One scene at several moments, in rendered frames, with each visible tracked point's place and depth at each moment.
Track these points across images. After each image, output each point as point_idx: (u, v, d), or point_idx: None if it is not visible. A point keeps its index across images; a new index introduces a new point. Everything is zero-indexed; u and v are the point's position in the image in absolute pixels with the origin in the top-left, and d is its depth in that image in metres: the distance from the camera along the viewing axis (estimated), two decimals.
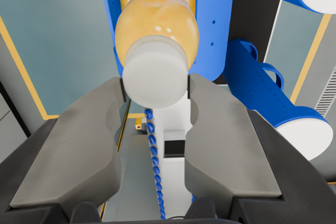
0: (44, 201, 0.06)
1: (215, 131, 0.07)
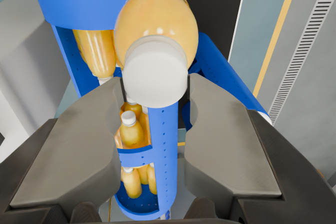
0: (44, 201, 0.06)
1: (215, 131, 0.07)
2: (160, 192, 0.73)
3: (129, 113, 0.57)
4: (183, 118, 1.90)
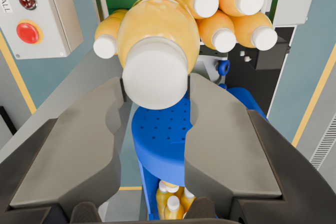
0: (44, 201, 0.06)
1: (215, 131, 0.07)
2: None
3: None
4: None
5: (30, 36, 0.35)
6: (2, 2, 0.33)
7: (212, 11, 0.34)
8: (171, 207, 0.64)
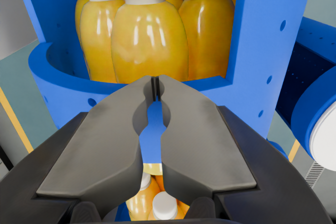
0: (66, 194, 0.06)
1: (189, 130, 0.08)
2: None
3: None
4: None
5: None
6: None
7: None
8: None
